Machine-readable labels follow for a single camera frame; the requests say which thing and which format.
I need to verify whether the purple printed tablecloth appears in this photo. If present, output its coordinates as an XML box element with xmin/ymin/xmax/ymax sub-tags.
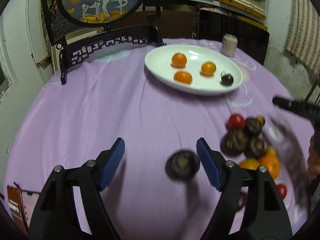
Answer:
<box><xmin>4</xmin><ymin>44</ymin><xmax>313</xmax><ymax>239</ymax></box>

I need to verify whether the white oval plate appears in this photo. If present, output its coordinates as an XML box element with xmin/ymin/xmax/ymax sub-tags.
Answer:
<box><xmin>145</xmin><ymin>44</ymin><xmax>243</xmax><ymax>96</ymax></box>

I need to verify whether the dark wooden chair back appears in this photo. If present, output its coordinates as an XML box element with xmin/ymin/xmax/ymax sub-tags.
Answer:
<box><xmin>110</xmin><ymin>10</ymin><xmax>199</xmax><ymax>39</ymax></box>

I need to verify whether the dark plum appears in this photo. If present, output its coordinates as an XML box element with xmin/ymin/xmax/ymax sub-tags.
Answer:
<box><xmin>236</xmin><ymin>191</ymin><xmax>247</xmax><ymax>212</ymax></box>

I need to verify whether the small orange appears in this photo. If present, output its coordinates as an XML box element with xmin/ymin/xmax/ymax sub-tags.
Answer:
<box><xmin>174</xmin><ymin>71</ymin><xmax>193</xmax><ymax>85</ymax></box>

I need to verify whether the large mandarin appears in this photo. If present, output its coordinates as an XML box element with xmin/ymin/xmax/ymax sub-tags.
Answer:
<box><xmin>258</xmin><ymin>154</ymin><xmax>281</xmax><ymax>180</ymax></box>

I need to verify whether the small mandarin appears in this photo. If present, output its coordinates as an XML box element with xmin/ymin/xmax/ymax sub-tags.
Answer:
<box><xmin>171</xmin><ymin>53</ymin><xmax>187</xmax><ymax>68</ymax></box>

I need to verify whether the beige drink can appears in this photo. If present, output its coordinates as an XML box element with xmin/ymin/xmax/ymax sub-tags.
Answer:
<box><xmin>220</xmin><ymin>34</ymin><xmax>238</xmax><ymax>57</ymax></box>

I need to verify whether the red tomato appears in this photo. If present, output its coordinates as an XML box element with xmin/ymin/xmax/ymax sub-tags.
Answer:
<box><xmin>277</xmin><ymin>184</ymin><xmax>287</xmax><ymax>200</ymax></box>
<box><xmin>227</xmin><ymin>114</ymin><xmax>246</xmax><ymax>129</ymax></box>

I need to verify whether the operator right hand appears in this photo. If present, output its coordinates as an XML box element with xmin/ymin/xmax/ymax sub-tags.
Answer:
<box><xmin>307</xmin><ymin>136</ymin><xmax>320</xmax><ymax>179</ymax></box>

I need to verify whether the tan longan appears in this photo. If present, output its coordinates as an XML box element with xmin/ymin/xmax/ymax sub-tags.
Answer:
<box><xmin>255</xmin><ymin>115</ymin><xmax>266</xmax><ymax>127</ymax></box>
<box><xmin>265</xmin><ymin>145</ymin><xmax>278</xmax><ymax>156</ymax></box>

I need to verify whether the dark cherry with stem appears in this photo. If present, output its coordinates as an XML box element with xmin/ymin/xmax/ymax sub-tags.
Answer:
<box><xmin>220</xmin><ymin>72</ymin><xmax>234</xmax><ymax>86</ymax></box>

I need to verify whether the wooden chair right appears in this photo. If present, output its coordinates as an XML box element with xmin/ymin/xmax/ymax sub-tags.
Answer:
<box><xmin>304</xmin><ymin>78</ymin><xmax>319</xmax><ymax>102</ymax></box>

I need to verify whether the phone in red case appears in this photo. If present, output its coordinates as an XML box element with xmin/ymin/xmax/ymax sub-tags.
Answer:
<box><xmin>7</xmin><ymin>185</ymin><xmax>40</xmax><ymax>236</ymax></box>

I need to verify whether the yellow orange tomato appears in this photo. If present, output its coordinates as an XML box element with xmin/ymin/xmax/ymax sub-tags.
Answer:
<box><xmin>201</xmin><ymin>62</ymin><xmax>216</xmax><ymax>77</ymax></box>
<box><xmin>238</xmin><ymin>158</ymin><xmax>260</xmax><ymax>170</ymax></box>

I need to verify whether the checked curtain cloth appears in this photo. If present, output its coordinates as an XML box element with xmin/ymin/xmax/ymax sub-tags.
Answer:
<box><xmin>286</xmin><ymin>0</ymin><xmax>320</xmax><ymax>74</ymax></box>

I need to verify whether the deer painting screen stand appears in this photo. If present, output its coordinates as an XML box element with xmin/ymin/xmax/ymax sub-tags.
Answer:
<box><xmin>41</xmin><ymin>0</ymin><xmax>164</xmax><ymax>85</ymax></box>

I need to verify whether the dark water chestnut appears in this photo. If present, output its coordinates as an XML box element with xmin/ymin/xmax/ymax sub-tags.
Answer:
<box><xmin>165</xmin><ymin>150</ymin><xmax>200</xmax><ymax>181</ymax></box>
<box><xmin>244</xmin><ymin>137</ymin><xmax>265</xmax><ymax>159</ymax></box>
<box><xmin>244</xmin><ymin>118</ymin><xmax>263</xmax><ymax>138</ymax></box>
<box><xmin>220</xmin><ymin>129</ymin><xmax>248</xmax><ymax>157</ymax></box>

